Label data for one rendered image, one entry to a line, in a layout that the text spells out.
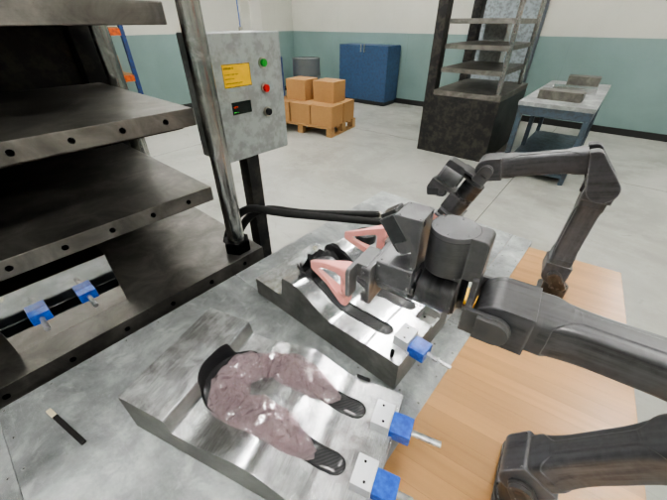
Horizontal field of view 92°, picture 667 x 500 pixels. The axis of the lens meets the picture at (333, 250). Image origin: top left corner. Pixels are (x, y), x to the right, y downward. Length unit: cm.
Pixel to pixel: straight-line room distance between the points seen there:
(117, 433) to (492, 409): 80
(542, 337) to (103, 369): 93
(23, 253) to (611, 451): 118
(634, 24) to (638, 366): 670
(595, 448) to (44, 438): 97
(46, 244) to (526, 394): 122
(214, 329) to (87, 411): 31
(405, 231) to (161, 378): 58
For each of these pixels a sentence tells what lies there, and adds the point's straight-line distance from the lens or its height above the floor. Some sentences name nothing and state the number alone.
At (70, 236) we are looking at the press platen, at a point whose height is 104.
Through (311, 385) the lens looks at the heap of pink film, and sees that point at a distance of 70.
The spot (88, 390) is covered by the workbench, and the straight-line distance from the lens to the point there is 99.
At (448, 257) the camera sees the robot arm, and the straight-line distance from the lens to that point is 40.
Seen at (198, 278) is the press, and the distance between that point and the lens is 120.
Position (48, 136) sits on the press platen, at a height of 128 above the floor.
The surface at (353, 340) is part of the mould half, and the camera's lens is 80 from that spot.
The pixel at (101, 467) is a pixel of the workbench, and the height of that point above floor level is 80.
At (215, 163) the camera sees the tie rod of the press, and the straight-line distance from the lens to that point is 112.
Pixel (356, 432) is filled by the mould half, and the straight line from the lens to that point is 71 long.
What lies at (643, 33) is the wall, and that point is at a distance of 704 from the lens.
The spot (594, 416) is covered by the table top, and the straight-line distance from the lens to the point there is 97.
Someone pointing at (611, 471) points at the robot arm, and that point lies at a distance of 60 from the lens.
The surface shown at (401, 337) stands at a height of 92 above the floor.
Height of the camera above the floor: 150
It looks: 35 degrees down
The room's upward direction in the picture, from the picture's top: straight up
